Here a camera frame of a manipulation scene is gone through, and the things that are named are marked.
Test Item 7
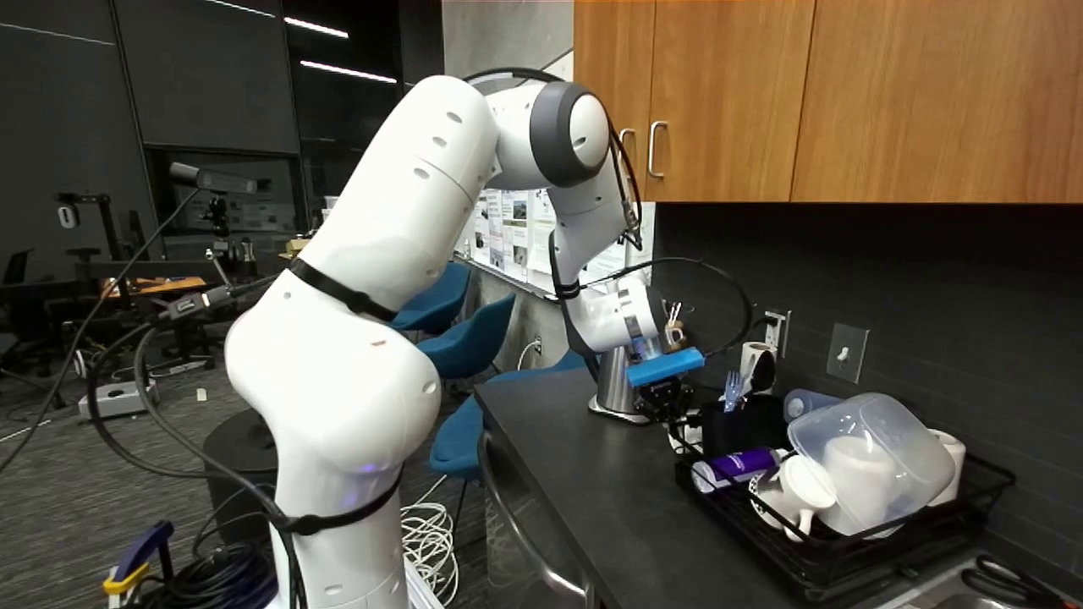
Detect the black cable bundle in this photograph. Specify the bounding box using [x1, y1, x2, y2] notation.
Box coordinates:
[156, 538, 284, 609]

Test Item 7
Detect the white plastic tumbler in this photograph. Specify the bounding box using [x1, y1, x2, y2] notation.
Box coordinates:
[817, 430, 903, 529]

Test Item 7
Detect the stainless steel electric kettle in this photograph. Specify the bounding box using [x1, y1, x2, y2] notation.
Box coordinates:
[585, 343, 655, 430]

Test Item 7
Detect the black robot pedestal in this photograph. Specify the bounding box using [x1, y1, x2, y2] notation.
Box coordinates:
[198, 405, 284, 536]

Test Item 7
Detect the black wire dish rack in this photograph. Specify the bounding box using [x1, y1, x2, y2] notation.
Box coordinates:
[672, 443, 1051, 604]

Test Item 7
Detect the wooden cabinet door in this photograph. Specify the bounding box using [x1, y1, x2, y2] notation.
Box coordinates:
[632, 0, 817, 205]
[789, 0, 1083, 205]
[570, 0, 641, 205]

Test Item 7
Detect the white funnel shaped cup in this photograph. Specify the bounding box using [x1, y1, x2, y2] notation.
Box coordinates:
[747, 450, 843, 536]

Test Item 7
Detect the glass carafe wooden collar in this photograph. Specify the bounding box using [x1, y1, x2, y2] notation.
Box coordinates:
[655, 299, 694, 351]

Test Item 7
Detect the gray floor box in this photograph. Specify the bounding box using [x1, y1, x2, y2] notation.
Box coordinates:
[75, 379, 160, 423]

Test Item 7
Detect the wall light switch plate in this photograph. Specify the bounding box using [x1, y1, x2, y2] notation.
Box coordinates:
[823, 317, 874, 388]

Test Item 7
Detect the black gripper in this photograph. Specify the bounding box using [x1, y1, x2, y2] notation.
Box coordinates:
[664, 375, 736, 452]

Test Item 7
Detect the silver cabinet handle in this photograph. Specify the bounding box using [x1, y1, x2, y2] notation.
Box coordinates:
[641, 114, 672, 184]
[612, 123, 640, 184]

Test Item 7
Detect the clear plastic food container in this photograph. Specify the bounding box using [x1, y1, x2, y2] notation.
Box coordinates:
[785, 388, 957, 536]

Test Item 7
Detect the white round cup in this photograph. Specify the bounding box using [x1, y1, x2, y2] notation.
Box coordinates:
[923, 423, 972, 508]

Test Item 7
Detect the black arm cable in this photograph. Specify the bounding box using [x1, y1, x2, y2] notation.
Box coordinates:
[544, 66, 759, 367]

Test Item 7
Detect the white cable coil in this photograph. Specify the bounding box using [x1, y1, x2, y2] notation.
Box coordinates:
[397, 500, 465, 609]

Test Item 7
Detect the research poster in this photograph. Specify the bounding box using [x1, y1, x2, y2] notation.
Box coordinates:
[465, 184, 568, 281]

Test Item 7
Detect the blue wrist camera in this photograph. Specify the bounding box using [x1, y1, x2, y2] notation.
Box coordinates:
[622, 344, 709, 394]

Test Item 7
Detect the yellow blue clamp tool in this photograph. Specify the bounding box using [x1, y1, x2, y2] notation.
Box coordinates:
[97, 518, 179, 604]

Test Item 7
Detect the cluttered wooden desk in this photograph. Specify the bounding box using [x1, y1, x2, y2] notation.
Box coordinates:
[94, 271, 215, 309]

